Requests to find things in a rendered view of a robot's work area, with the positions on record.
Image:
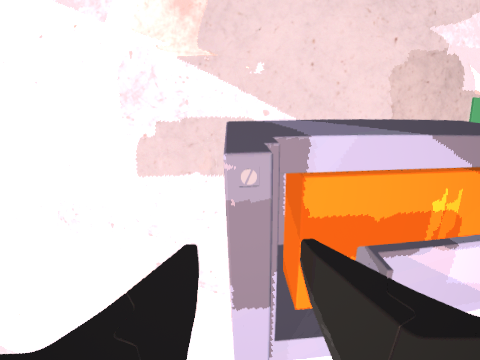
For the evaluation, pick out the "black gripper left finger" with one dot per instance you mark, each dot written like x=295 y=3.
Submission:
x=151 y=321

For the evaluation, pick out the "orange l-shaped part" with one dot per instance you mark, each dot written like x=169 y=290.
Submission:
x=348 y=210

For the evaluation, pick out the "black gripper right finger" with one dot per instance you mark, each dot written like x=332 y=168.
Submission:
x=365 y=316

